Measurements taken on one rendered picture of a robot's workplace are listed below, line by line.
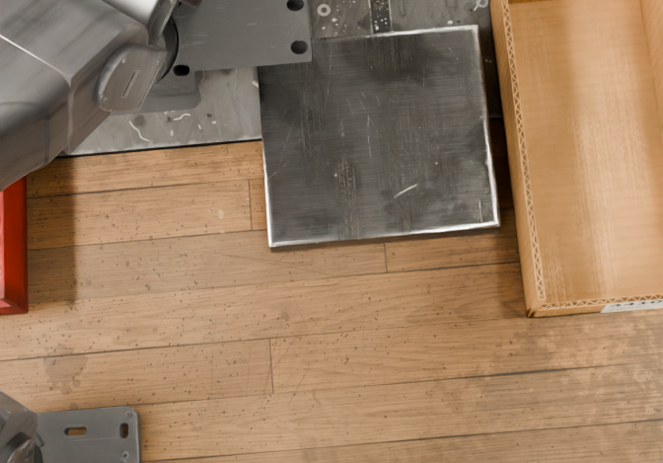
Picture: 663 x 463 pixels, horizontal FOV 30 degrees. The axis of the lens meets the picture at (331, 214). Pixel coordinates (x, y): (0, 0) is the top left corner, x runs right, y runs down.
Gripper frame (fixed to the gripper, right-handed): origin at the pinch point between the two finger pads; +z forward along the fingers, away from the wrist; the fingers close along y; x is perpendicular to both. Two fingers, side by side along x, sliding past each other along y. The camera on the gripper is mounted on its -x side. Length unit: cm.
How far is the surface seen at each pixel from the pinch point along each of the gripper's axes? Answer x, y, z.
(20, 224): 12.2, -14.3, 2.5
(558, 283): -26.8, -21.4, -0.5
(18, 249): 12.2, -15.7, 1.0
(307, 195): -9.1, -13.9, 2.2
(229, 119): -3.6, -8.7, 7.5
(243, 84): -4.8, -6.2, 8.9
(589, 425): -27.8, -30.7, -5.1
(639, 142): -34.2, -12.5, 4.2
